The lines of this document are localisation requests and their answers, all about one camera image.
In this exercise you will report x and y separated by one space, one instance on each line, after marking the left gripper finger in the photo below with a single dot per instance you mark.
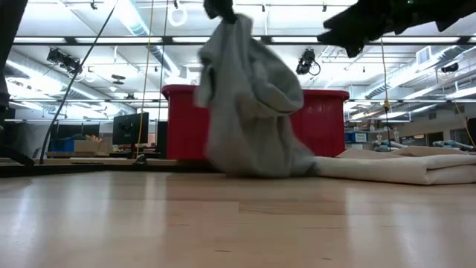
211 8
227 10

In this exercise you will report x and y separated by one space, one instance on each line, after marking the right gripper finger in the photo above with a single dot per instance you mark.
346 42
342 20

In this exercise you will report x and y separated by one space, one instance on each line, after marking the grey t-shirt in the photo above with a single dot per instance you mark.
253 123

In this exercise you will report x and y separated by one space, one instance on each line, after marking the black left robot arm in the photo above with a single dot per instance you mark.
9 37

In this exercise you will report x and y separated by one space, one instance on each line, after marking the red plastic laundry bin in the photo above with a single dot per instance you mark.
186 123

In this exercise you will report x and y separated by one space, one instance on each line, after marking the beige canvas tote bag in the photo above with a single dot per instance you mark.
409 169

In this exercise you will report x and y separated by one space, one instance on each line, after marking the black computer monitor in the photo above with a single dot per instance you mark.
130 128

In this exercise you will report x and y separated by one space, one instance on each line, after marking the brown cardboard box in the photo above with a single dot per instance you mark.
91 146

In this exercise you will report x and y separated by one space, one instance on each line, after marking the tan wooden desk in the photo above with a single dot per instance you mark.
93 161

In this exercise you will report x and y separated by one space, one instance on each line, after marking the black ceiling camera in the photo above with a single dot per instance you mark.
63 59
306 61

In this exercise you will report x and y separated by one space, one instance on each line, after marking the black ceiling light rail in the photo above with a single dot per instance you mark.
111 44

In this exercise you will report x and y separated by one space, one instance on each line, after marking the black aluminium table frame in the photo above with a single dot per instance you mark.
111 169

